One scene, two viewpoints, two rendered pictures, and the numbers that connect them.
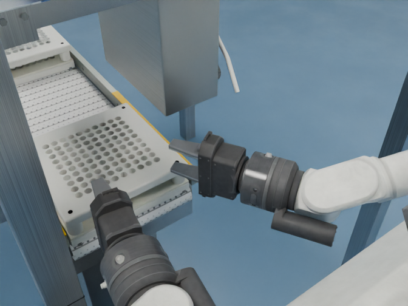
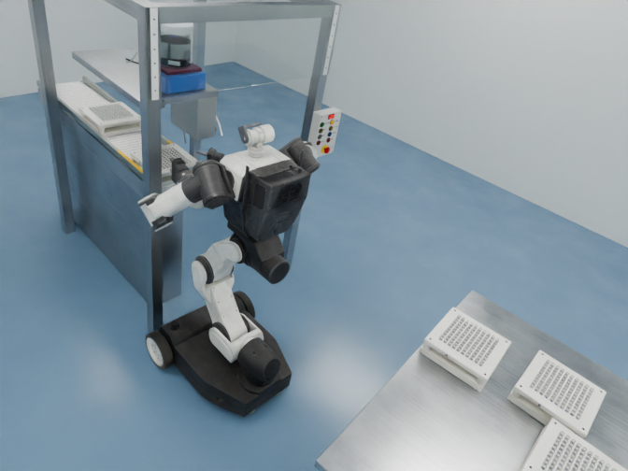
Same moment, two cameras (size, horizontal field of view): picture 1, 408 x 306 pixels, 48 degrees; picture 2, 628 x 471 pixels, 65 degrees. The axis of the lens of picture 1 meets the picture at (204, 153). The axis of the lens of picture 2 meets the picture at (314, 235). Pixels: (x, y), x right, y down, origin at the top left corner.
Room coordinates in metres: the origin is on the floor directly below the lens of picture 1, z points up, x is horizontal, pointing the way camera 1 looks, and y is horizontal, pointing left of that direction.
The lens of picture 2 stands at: (-1.54, 0.03, 2.15)
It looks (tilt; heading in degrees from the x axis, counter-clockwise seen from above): 35 degrees down; 344
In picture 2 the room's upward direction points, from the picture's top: 12 degrees clockwise
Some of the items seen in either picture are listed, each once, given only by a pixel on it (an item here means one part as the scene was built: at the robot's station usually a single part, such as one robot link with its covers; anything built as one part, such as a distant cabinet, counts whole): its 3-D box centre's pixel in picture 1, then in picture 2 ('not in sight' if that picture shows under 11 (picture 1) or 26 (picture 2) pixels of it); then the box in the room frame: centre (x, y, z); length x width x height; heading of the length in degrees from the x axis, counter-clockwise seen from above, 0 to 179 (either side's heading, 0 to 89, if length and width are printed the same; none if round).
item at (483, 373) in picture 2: not in sight; (467, 341); (-0.46, -0.94, 0.91); 0.25 x 0.24 x 0.02; 132
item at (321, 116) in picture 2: not in sight; (323, 133); (0.96, -0.63, 1.03); 0.17 x 0.06 x 0.26; 125
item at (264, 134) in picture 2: not in sight; (258, 137); (0.14, -0.17, 1.35); 0.10 x 0.07 x 0.09; 125
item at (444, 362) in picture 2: not in sight; (463, 350); (-0.46, -0.94, 0.86); 0.24 x 0.24 x 0.02; 42
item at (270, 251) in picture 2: not in sight; (259, 249); (0.07, -0.22, 0.89); 0.28 x 0.13 x 0.18; 35
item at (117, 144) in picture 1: (101, 156); (166, 159); (0.65, 0.20, 0.95); 0.25 x 0.24 x 0.02; 125
